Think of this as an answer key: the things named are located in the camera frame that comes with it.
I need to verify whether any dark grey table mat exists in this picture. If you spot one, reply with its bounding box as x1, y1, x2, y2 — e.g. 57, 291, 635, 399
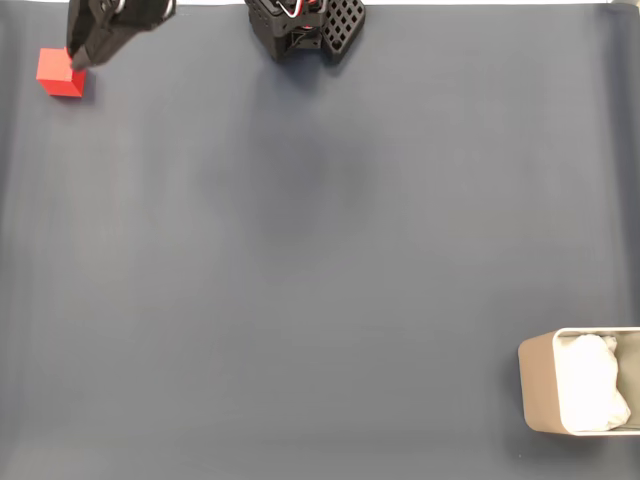
0, 3, 640, 480

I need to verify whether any red cube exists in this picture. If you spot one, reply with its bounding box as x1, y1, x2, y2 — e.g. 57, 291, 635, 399
35, 47, 87, 99

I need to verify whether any beige metal box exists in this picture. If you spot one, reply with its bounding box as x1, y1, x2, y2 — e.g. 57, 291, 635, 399
517, 327, 640, 437

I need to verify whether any white crumpled paper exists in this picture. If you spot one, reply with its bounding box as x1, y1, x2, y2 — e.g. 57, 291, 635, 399
557, 333, 632, 434

